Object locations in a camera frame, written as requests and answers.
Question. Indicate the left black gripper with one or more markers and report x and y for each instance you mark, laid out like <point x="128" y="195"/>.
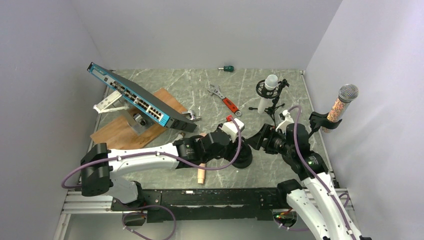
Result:
<point x="232" y="149"/>

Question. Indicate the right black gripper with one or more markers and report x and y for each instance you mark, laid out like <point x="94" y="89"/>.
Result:
<point x="267" y="131"/>

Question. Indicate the black shock mount desk stand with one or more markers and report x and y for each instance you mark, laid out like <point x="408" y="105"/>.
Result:
<point x="245" y="156"/>

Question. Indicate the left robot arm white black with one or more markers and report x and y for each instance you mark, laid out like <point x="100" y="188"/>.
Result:
<point x="103" y="168"/>

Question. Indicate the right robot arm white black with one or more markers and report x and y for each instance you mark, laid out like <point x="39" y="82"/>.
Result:
<point x="313" y="197"/>

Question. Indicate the black mini tripod stand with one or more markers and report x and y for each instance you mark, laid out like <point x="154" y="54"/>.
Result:
<point x="274" y="96"/>

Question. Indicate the black round base clip stand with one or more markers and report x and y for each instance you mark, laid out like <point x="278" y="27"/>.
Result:
<point x="318" y="121"/>

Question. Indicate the sprinkle pattern silver microphone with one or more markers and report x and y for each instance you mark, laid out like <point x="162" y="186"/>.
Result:
<point x="346" y="94"/>

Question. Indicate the silver metal clamp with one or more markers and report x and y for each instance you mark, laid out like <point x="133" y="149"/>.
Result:
<point x="192" y="116"/>

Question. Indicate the green stubby screwdriver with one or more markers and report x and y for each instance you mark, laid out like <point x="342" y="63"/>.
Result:
<point x="227" y="68"/>

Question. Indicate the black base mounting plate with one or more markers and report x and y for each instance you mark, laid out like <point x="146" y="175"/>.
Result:
<point x="208" y="204"/>

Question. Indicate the wooden board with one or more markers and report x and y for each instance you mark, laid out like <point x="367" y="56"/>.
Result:
<point x="118" y="134"/>

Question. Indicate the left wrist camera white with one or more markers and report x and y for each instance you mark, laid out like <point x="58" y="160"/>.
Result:
<point x="230" y="128"/>

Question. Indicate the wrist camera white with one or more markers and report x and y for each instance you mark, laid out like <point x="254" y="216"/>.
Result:
<point x="285" y="120"/>
<point x="230" y="128"/>

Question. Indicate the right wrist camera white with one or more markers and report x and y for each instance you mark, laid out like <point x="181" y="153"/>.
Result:
<point x="285" y="120"/>

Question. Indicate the red handled adjustable wrench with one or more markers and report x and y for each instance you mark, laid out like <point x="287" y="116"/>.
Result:
<point x="215" y="90"/>

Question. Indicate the white microphone in shock mount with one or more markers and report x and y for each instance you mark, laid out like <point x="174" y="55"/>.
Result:
<point x="265" y="89"/>

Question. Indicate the grey metal mount block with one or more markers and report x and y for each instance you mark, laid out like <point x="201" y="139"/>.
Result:
<point x="139" y="122"/>

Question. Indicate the blue black network switch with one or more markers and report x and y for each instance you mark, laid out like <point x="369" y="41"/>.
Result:
<point x="156" y="109"/>

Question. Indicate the white bracket stand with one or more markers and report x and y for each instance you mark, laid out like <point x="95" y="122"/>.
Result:
<point x="114" y="102"/>

